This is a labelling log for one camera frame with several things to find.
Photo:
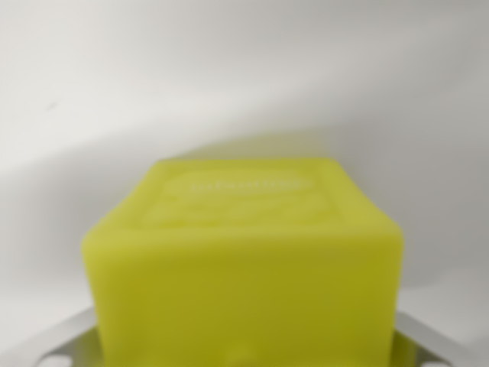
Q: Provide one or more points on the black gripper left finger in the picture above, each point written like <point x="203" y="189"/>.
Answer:
<point x="65" y="340"/>

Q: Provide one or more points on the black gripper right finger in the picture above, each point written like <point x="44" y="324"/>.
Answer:
<point x="431" y="340"/>

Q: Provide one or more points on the yellow cube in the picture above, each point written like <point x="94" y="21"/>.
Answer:
<point x="244" y="275"/>

